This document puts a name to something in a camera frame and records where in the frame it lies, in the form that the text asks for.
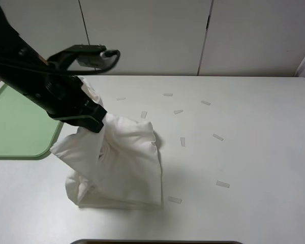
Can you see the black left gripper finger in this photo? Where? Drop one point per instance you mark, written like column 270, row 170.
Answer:
column 84, row 121
column 93, row 109

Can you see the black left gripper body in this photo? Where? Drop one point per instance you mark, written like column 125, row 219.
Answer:
column 62, row 98

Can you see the white short sleeve shirt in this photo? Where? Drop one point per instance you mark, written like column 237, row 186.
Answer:
column 115, row 168

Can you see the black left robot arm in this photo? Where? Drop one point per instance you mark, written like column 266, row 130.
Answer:
column 20, row 64

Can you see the light green plastic tray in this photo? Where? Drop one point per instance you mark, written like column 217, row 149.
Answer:
column 26, row 131

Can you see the clear tape marker near centre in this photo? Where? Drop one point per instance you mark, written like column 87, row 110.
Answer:
column 175, row 200

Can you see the clear tape marker near right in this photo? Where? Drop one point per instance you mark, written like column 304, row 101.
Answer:
column 222, row 184

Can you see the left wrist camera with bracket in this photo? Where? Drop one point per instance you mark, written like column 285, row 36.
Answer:
column 91, row 56

